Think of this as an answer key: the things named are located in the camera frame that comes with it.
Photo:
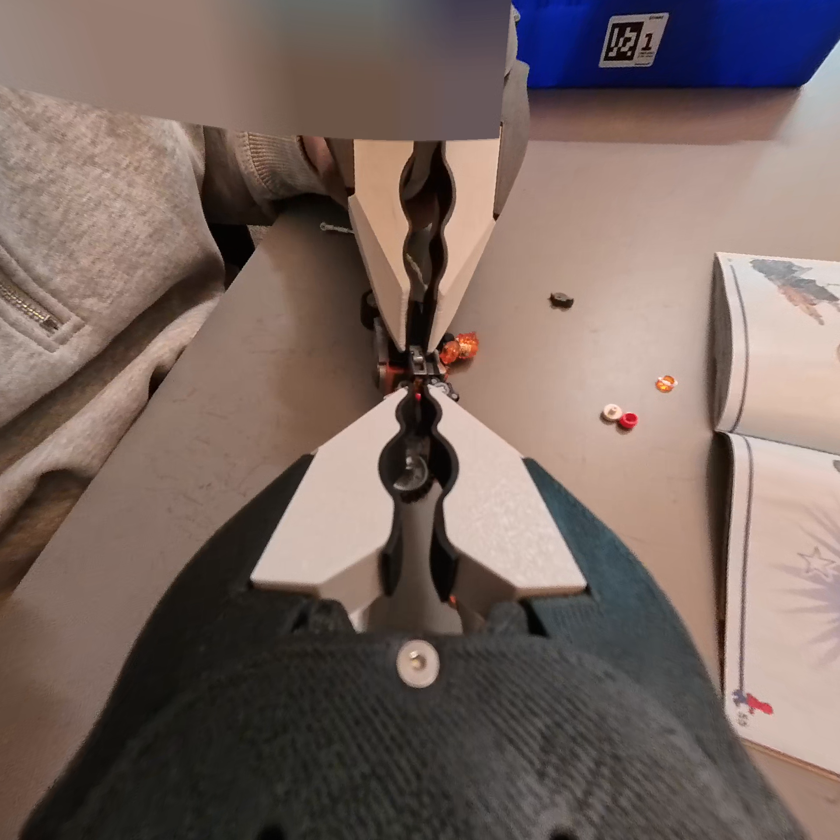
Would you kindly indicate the person's left hand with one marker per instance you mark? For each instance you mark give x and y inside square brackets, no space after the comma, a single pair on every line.
[331,167]

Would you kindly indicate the small black lego piece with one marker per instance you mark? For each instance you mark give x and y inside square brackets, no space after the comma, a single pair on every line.
[561,300]

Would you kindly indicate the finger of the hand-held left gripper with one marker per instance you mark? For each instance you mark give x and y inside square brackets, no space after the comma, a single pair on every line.
[472,210]
[377,216]

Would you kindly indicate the lego motorcycle model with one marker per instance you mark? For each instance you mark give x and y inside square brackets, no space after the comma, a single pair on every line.
[413,367]

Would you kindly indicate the lego instruction booklet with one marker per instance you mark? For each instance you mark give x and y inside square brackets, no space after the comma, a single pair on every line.
[781,459]

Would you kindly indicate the red round lego stud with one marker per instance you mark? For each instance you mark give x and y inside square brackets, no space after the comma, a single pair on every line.
[628,421]

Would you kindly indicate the person's left forearm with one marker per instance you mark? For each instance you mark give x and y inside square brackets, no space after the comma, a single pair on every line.
[262,170]

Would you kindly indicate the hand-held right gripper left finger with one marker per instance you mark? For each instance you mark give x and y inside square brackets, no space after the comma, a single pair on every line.
[328,518]

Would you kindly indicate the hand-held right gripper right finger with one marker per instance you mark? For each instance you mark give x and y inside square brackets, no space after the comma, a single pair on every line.
[512,525]

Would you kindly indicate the blue plastic bin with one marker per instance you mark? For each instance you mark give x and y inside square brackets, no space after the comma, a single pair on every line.
[722,46]

